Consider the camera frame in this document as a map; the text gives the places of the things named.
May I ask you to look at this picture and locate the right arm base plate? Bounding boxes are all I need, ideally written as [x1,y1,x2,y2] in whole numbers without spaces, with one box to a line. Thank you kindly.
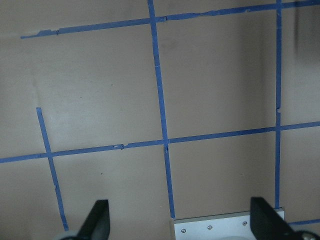
[170,206,286,240]

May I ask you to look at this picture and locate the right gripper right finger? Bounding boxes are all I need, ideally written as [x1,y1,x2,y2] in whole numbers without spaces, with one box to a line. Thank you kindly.
[250,197,310,240]

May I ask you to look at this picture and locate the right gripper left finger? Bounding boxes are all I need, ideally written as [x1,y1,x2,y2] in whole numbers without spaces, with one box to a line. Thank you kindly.
[75,199,111,240]

